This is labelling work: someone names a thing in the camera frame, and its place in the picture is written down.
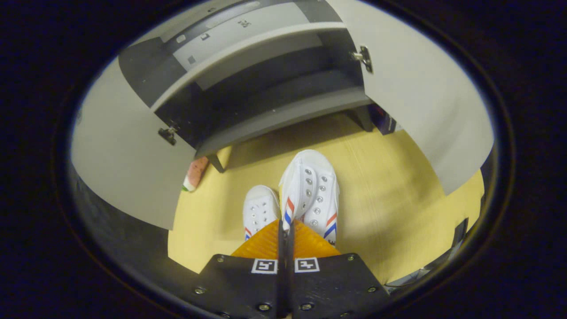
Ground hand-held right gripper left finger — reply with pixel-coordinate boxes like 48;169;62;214
190;218;284;319

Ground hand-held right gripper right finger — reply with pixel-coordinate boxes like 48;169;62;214
286;218;390;319

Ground white canvas shoe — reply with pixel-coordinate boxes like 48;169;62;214
242;185;281;242
278;149;341;247

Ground white shoe cabinet door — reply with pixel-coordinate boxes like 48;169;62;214
326;0;494;195
71;58;198;231

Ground white and grey shoe cabinet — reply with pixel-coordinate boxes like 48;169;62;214
119;0;375;173

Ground dark cabinet leg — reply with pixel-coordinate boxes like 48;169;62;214
206;153;227;173
350;106;375;132

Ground pink and green toy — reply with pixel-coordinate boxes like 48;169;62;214
183;156;210;192

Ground dark purple box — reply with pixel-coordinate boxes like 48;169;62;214
369;103;403;136

